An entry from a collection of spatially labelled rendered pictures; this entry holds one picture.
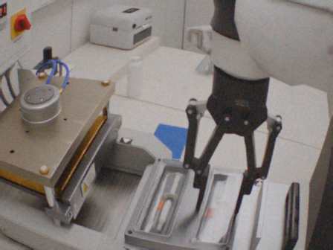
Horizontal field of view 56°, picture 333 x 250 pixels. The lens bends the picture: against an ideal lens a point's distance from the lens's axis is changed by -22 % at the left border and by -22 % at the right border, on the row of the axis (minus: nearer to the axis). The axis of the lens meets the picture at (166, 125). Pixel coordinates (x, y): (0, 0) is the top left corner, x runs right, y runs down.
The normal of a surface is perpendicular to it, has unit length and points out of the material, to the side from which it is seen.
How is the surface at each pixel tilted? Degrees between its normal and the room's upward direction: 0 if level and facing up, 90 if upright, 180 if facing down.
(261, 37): 92
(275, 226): 0
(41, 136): 0
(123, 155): 90
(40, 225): 0
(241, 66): 92
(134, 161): 90
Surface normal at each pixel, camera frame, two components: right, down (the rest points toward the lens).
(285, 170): 0.06, -0.83
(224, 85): -0.76, 0.33
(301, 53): -0.35, 0.61
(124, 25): -0.45, 0.44
